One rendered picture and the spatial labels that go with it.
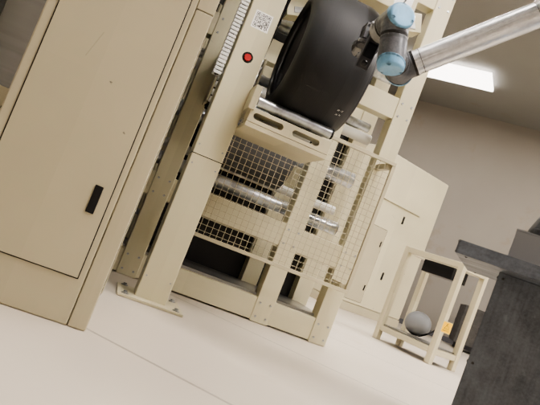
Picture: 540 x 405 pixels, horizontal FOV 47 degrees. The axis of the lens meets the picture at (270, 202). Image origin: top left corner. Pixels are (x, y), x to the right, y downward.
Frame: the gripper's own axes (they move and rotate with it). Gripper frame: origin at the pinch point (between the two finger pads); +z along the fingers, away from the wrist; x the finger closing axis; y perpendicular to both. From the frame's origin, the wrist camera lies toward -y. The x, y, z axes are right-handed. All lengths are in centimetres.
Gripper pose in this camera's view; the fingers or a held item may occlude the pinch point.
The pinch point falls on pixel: (355, 55)
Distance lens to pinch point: 243.0
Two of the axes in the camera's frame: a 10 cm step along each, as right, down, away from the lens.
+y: 3.3, -9.2, 1.9
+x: -9.0, -3.7, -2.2
